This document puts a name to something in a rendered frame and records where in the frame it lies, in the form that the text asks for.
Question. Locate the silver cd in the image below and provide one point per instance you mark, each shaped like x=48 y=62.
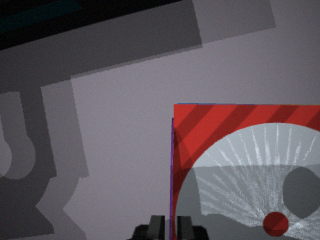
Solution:
x=240 y=179

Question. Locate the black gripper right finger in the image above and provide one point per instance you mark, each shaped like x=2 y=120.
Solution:
x=185 y=230

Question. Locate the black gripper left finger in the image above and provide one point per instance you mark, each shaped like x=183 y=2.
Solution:
x=156 y=229

